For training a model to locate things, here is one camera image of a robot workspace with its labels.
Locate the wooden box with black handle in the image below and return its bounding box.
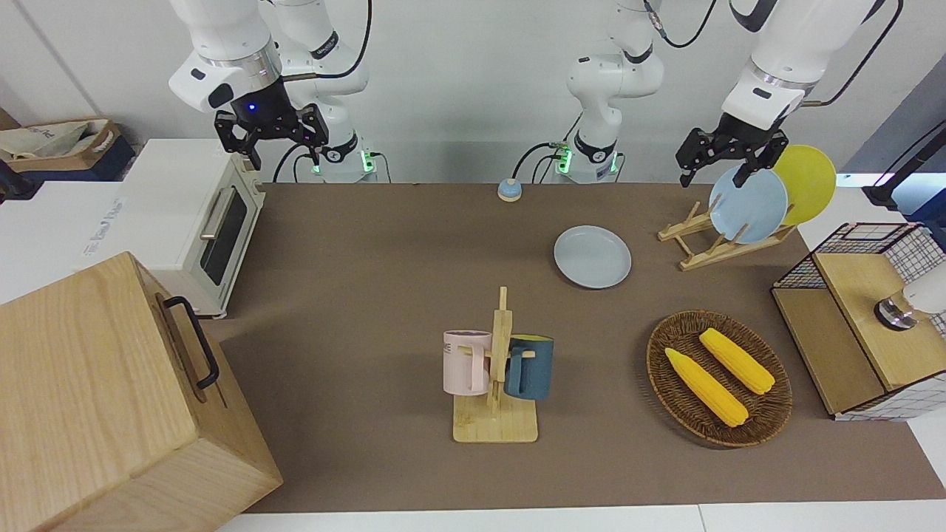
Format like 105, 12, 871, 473
0, 251, 284, 532

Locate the black right arm wrist cable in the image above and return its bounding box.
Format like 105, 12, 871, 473
281, 0, 374, 81

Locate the cardboard box with white bag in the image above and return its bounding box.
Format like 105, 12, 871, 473
0, 118, 123, 174

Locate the wire and wood shelf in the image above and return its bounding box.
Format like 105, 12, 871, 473
771, 222, 946, 422

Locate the white object with metal ring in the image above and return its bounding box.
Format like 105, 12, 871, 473
874, 262, 946, 332

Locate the black arm base cable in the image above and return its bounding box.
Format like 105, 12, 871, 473
272, 143, 320, 183
512, 113, 585, 184

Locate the light blue plate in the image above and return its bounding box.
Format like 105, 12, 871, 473
708, 166, 789, 245

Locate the black right arm base cable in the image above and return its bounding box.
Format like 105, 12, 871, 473
272, 143, 320, 183

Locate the long yellow corn cob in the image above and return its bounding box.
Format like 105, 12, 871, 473
664, 347, 749, 428

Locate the brown table mat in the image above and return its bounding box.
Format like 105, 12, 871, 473
203, 183, 946, 514

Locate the gray plate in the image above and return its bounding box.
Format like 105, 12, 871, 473
554, 225, 633, 290

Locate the yellow plate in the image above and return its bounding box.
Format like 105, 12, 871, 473
772, 145, 837, 226

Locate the wooden plate rack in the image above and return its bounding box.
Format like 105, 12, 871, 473
658, 201, 797, 272

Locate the black arm wrist cable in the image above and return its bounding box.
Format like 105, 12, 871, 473
802, 0, 904, 109
281, 0, 374, 81

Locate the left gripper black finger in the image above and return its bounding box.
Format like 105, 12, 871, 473
676, 128, 723, 188
734, 129, 789, 186

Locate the dark blue mug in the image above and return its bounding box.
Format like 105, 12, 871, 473
504, 335, 554, 401

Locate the brown wicker basket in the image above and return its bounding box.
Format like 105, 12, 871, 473
647, 310, 793, 448

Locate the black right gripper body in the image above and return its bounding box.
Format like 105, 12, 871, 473
231, 78, 298, 140

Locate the short yellow corn cob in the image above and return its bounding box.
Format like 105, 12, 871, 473
699, 327, 776, 395

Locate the wooden mug tree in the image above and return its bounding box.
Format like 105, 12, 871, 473
452, 287, 539, 444

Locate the black left arm base cable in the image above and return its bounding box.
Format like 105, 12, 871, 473
512, 113, 585, 184

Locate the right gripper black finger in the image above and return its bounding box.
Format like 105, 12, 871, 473
214, 111, 262, 171
296, 103, 330, 168

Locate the black left arm wrist cable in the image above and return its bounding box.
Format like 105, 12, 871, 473
802, 0, 904, 109

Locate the pink mug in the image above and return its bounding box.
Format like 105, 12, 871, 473
443, 330, 493, 396

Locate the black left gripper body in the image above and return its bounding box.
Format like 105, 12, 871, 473
709, 111, 775, 154

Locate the black camera stand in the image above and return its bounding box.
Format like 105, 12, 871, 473
863, 122, 946, 211

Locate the white toaster oven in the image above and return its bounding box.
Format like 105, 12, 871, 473
81, 138, 267, 320

